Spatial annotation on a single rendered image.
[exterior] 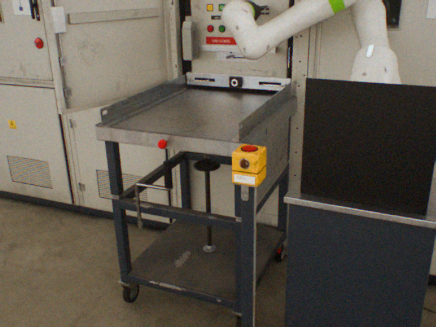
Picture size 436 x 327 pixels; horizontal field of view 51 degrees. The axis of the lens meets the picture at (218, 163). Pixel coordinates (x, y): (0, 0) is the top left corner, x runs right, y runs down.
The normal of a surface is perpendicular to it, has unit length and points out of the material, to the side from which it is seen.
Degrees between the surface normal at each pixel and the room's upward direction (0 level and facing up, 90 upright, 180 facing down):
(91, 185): 90
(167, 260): 0
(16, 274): 0
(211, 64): 90
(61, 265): 0
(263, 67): 90
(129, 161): 90
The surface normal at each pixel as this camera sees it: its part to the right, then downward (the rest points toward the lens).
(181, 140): -0.39, 0.35
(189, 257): -0.02, -0.93
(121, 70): 0.72, 0.24
